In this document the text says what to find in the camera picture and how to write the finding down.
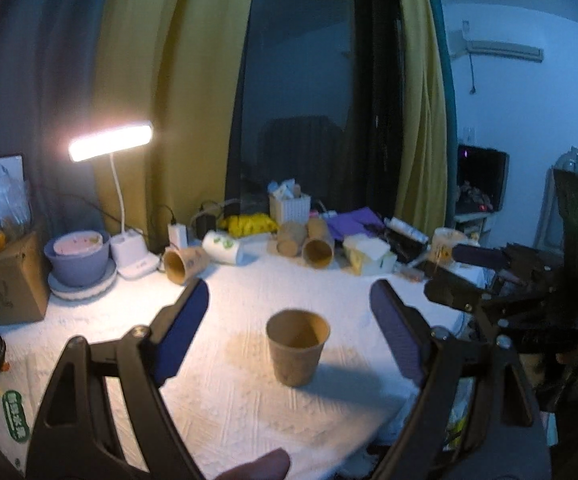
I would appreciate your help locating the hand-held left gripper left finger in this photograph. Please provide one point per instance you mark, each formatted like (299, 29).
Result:
(184, 332)

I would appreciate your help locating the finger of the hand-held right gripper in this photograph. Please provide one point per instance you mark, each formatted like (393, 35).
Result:
(456, 292)
(479, 255)

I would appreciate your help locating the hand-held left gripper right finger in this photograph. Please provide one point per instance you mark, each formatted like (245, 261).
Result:
(394, 332)

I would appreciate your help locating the brown paper cup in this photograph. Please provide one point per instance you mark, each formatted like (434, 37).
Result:
(296, 355)
(318, 247)
(291, 240)
(184, 265)

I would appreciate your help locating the white cup with green print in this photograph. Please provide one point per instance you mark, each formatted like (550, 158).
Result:
(224, 247)

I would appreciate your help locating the white tube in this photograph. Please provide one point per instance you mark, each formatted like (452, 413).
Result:
(406, 230)

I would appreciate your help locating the black monitor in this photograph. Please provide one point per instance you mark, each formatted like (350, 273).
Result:
(484, 175)

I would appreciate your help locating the white tissue pack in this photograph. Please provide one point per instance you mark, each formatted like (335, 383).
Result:
(369, 255)

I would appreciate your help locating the white desk lamp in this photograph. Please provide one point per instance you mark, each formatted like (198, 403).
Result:
(131, 255)

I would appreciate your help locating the white charger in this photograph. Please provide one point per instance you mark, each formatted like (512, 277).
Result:
(177, 236)

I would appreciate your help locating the white table cloth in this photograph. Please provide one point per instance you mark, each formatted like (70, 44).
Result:
(249, 410)

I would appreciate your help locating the black power adapter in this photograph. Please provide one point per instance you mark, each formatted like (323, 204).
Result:
(204, 226)

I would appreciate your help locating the white plate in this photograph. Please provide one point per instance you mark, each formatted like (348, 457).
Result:
(84, 290)

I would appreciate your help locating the purple cloth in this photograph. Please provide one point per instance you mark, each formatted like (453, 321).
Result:
(354, 220)

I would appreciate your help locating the yellow cloth bundle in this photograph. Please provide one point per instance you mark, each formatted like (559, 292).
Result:
(246, 225)

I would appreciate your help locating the blue bowl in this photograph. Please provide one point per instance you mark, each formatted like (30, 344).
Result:
(76, 260)

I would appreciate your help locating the yellow curtain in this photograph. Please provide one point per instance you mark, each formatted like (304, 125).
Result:
(179, 85)
(421, 110)

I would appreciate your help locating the white woven basket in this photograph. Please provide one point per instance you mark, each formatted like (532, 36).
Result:
(290, 207)

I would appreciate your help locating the cardboard box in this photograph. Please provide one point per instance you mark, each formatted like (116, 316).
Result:
(6, 285)

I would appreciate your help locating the green label snack packet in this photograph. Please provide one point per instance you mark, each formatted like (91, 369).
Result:
(11, 420)

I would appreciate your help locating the white air conditioner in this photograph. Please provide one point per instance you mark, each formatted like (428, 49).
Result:
(499, 50)

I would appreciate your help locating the blue curtain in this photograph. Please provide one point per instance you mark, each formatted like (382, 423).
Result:
(29, 85)

